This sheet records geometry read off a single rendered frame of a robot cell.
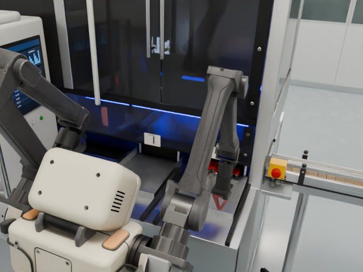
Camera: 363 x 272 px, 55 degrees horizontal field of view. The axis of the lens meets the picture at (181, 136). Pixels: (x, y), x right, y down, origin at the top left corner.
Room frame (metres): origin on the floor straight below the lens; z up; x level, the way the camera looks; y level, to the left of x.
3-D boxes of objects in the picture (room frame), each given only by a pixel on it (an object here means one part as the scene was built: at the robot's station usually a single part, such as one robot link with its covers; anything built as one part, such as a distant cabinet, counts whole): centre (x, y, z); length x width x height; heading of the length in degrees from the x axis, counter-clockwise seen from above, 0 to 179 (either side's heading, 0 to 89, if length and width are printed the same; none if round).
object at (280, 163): (1.30, -0.42, 1.00); 0.08 x 0.07 x 0.07; 160
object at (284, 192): (1.34, -0.45, 0.87); 0.14 x 0.13 x 0.02; 160
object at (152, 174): (1.39, 0.17, 0.90); 0.34 x 0.26 x 0.04; 160
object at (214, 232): (1.27, 0.03, 0.87); 0.70 x 0.48 x 0.02; 70
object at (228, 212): (1.28, -0.15, 0.90); 0.34 x 0.26 x 0.04; 160
